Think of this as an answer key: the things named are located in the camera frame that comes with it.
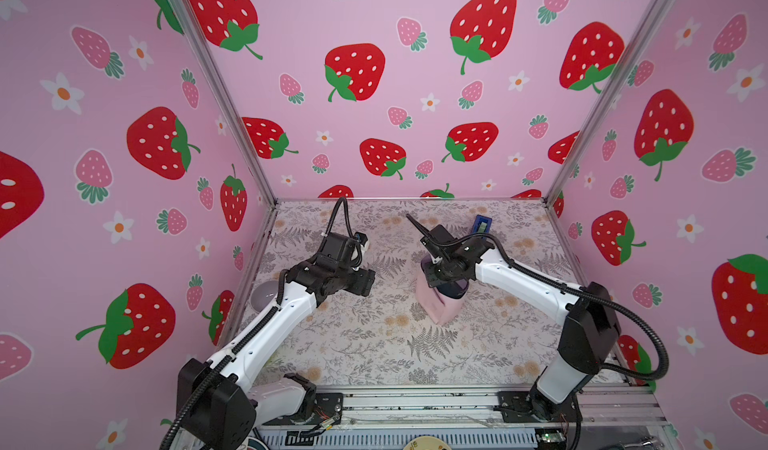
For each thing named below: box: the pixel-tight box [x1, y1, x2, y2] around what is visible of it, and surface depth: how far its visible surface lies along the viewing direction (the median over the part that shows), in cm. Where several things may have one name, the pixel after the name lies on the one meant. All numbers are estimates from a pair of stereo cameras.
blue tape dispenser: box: [472, 214, 493, 234], surface depth 106 cm
